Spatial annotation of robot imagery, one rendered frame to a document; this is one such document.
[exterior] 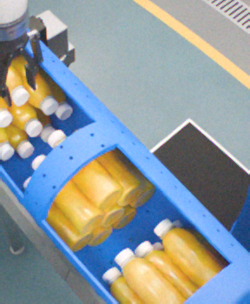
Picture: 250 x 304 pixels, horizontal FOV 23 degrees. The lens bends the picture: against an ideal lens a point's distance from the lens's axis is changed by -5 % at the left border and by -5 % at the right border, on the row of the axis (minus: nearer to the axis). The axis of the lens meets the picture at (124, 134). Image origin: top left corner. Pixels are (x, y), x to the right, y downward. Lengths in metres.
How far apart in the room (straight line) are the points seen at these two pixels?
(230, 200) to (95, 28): 1.16
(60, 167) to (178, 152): 1.32
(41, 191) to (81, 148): 0.12
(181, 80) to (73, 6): 0.71
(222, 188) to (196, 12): 1.10
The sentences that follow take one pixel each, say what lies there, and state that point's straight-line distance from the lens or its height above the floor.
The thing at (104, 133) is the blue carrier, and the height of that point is 1.22.
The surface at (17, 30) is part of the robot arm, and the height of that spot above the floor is 1.41.
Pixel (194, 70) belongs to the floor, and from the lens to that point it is 2.97.
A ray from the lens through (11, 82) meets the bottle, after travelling 1.43.
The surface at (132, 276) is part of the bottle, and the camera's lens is 1.24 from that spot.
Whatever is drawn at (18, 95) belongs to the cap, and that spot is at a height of 1.16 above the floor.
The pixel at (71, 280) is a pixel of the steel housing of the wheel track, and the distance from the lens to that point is 1.51.
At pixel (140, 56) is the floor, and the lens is 2.99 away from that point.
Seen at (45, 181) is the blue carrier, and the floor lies 1.20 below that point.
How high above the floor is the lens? 2.29
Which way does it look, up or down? 57 degrees down
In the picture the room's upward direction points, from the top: 2 degrees clockwise
